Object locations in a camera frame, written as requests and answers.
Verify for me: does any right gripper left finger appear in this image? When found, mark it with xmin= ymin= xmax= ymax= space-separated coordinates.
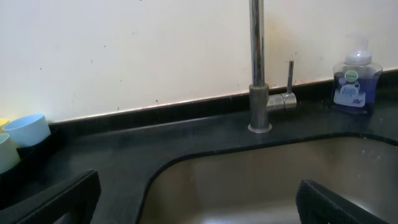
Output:
xmin=0 ymin=169 xmax=102 ymax=224

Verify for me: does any steel sink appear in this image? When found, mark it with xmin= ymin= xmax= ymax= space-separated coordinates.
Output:
xmin=136 ymin=133 xmax=398 ymax=224

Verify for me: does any steel tap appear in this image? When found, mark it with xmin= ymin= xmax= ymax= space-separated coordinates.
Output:
xmin=248 ymin=0 xmax=298 ymax=134

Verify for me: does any blue cup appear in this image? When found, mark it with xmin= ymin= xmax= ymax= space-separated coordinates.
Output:
xmin=2 ymin=113 xmax=52 ymax=148

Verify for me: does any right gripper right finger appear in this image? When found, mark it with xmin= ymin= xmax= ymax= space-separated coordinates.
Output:
xmin=295 ymin=179 xmax=393 ymax=224

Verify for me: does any blue soap bottle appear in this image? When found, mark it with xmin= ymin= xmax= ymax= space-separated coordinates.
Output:
xmin=330 ymin=39 xmax=384 ymax=116

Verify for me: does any green cup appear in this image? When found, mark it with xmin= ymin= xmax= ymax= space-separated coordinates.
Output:
xmin=0 ymin=133 xmax=21 ymax=175

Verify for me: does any black tray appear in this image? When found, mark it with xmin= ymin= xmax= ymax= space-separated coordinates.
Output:
xmin=0 ymin=124 xmax=62 ymax=209

